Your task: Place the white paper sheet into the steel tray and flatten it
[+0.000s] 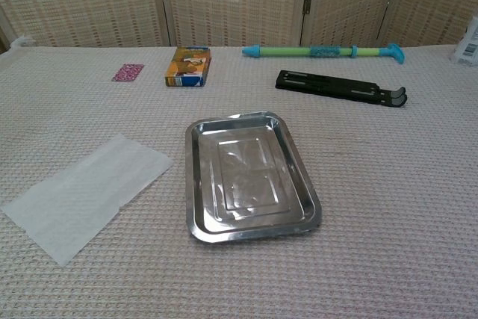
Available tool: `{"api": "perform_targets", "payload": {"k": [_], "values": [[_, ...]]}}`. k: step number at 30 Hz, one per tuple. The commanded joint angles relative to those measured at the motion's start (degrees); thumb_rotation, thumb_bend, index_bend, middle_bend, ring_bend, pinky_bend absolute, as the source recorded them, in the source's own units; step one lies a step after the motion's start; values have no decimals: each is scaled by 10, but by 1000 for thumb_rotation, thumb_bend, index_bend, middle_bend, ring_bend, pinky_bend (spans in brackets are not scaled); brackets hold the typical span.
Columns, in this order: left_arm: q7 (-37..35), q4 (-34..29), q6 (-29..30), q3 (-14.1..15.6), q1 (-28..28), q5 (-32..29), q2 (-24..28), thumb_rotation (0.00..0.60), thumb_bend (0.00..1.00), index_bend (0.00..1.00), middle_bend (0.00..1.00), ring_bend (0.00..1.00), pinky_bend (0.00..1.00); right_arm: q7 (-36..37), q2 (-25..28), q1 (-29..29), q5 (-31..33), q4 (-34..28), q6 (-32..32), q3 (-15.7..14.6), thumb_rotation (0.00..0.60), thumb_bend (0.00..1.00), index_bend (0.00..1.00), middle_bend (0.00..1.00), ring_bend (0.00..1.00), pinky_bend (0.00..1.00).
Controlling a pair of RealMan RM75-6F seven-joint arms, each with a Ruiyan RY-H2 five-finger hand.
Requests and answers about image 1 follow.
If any white sheet of paper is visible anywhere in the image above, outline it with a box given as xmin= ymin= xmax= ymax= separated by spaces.
xmin=0 ymin=132 xmax=175 ymax=268

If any silver metal tray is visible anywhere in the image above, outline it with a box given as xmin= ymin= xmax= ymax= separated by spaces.
xmin=184 ymin=111 xmax=323 ymax=246

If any orange card box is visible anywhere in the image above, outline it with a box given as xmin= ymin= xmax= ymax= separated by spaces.
xmin=164 ymin=46 xmax=212 ymax=88

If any green and blue water pump toy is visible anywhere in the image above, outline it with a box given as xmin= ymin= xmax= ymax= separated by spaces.
xmin=241 ymin=43 xmax=406 ymax=66

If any black folding laptop stand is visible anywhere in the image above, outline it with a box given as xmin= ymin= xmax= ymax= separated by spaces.
xmin=275 ymin=69 xmax=409 ymax=108

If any pink patterned card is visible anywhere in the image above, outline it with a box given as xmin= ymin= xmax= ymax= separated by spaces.
xmin=111 ymin=64 xmax=145 ymax=82

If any white bottle with yellow cap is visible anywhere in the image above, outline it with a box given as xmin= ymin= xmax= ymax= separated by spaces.
xmin=449 ymin=15 xmax=478 ymax=68

